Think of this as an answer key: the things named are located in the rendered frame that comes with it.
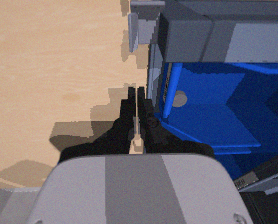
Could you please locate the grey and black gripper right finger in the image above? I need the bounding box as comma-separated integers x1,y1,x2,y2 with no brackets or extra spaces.
137,87,215,159

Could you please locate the black case with orange latches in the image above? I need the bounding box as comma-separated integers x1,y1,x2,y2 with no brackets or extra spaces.
239,191,278,224

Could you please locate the dark grey shelf rack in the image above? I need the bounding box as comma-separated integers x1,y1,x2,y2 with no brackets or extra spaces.
128,0,278,213

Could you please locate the grey disc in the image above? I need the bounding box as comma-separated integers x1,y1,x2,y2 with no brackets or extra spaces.
172,90,187,107

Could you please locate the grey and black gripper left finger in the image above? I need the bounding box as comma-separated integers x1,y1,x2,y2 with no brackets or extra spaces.
59,87,136,163

